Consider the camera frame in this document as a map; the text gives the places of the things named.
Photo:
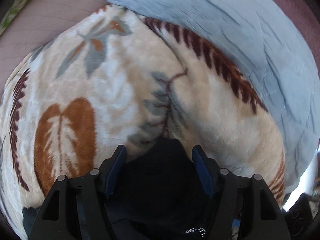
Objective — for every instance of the leaf-patterned fleece blanket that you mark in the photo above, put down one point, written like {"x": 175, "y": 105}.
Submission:
{"x": 122, "y": 78}

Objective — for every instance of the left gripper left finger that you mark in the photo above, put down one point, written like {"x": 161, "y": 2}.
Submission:
{"x": 75, "y": 208}

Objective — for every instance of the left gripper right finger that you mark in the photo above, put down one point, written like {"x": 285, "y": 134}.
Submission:
{"x": 246, "y": 203}

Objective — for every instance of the black pants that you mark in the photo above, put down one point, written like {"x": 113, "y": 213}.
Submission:
{"x": 156, "y": 196}

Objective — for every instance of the light blue pillow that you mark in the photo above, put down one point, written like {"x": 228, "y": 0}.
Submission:
{"x": 271, "y": 53}

